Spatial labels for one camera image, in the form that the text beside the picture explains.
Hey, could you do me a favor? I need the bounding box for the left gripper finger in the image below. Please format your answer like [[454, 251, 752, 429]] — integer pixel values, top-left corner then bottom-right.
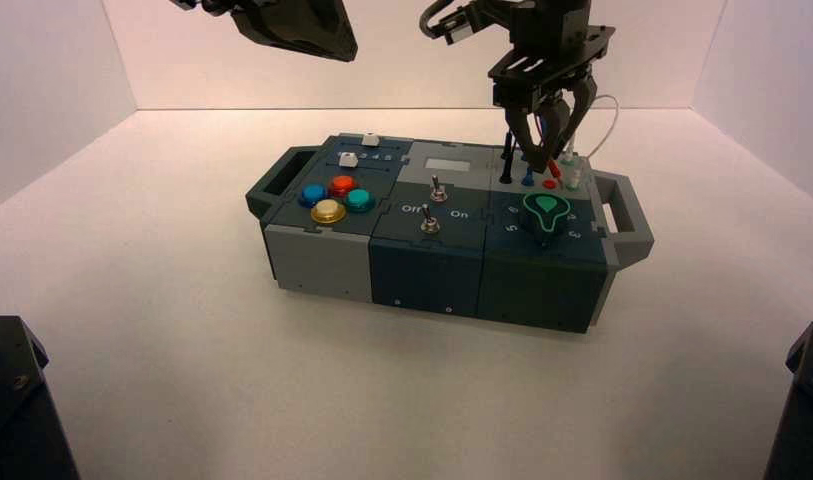
[[230, 6, 351, 63], [273, 0, 359, 63]]

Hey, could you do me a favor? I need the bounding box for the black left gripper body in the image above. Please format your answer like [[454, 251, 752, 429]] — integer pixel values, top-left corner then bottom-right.
[[170, 0, 275, 18]]

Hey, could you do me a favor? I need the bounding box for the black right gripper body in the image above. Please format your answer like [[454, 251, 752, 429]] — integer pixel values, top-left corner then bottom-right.
[[488, 0, 616, 111]]

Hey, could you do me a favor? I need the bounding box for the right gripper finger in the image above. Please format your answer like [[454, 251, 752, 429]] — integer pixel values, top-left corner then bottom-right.
[[509, 99, 570, 177], [568, 71, 597, 144]]

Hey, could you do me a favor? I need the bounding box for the red jumper wire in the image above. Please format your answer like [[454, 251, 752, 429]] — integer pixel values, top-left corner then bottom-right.
[[538, 125, 566, 183]]

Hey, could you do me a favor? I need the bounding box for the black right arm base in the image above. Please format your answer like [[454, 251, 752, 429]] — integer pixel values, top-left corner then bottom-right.
[[762, 316, 813, 480]]

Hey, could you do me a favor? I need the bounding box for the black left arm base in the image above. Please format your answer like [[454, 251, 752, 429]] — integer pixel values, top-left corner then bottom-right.
[[0, 315, 81, 480]]

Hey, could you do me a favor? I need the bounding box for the dark rotary knob green marker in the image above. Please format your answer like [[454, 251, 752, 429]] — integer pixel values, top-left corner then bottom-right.
[[518, 192, 573, 250]]

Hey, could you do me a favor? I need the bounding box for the red push button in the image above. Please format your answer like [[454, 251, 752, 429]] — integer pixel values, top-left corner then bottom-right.
[[327, 174, 360, 199]]

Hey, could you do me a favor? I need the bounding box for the grey and teal control box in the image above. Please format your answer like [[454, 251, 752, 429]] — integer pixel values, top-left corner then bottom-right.
[[244, 134, 655, 335]]

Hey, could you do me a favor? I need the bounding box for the blue push button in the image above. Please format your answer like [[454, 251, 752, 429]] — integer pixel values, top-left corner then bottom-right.
[[296, 184, 328, 209]]

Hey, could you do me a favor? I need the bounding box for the teal push button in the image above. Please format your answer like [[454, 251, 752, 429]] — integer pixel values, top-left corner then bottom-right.
[[343, 188, 377, 215]]

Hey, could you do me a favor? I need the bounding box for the yellow push button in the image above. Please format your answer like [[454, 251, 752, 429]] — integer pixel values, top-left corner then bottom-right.
[[310, 199, 348, 226]]

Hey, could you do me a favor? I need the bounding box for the blue jumper wire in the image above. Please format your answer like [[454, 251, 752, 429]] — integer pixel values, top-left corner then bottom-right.
[[519, 112, 550, 188]]

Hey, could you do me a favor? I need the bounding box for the black jumper wire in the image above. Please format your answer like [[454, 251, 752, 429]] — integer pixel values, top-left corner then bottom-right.
[[498, 112, 517, 185]]

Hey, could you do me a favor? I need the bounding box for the white jumper wire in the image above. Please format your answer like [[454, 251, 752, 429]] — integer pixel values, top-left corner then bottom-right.
[[559, 94, 621, 193]]

